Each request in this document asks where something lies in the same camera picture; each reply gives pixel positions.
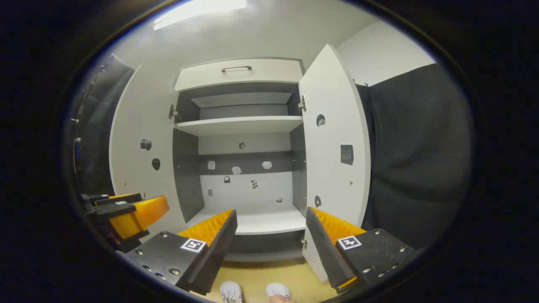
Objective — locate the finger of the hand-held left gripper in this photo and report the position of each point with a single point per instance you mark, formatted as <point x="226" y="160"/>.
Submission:
<point x="120" y="199"/>
<point x="139" y="219"/>

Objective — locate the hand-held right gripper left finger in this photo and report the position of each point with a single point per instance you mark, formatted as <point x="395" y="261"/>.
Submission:
<point x="219" y="252"/>

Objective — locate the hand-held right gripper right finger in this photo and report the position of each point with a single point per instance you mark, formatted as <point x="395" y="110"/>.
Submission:
<point x="324" y="252"/>

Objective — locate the white canvas shoe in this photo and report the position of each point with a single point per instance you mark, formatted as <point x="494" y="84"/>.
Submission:
<point x="231" y="292"/>
<point x="278" y="290"/>

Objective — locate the white shoe cabinet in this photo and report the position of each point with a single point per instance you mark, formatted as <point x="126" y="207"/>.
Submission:
<point x="252" y="189"/>

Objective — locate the white shoe cabinet door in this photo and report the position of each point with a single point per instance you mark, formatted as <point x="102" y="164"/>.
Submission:
<point x="332" y="105"/>
<point x="139" y="118"/>

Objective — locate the metal door hinge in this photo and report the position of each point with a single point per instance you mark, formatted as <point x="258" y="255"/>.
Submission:
<point x="302" y="104"/>
<point x="172" y="112"/>

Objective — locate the white cabinet shelf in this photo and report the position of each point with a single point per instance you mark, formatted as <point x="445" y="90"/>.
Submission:
<point x="240" y="125"/>

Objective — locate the white cabinet drawer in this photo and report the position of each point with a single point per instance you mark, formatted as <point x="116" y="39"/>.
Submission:
<point x="269" y="73"/>

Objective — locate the black backdrop cloth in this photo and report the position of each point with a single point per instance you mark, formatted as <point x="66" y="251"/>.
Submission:
<point x="101" y="105"/>
<point x="421" y="147"/>

